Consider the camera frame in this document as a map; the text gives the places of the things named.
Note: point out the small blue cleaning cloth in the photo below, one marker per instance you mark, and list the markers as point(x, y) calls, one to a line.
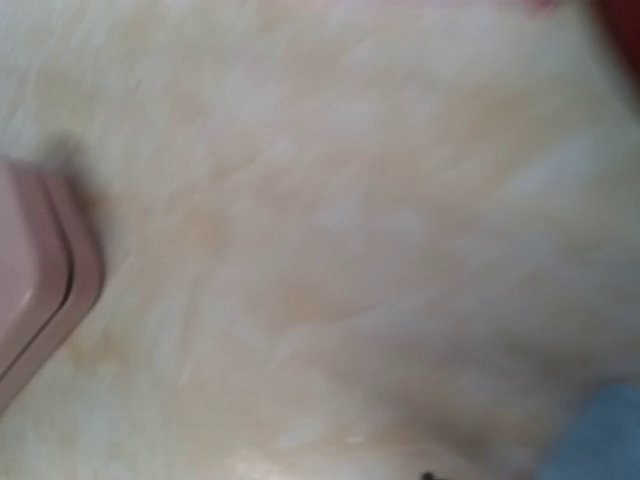
point(601, 441)

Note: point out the pink glasses case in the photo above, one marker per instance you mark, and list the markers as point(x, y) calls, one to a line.
point(52, 271)

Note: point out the red floral plate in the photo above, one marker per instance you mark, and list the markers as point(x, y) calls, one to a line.
point(620, 21)

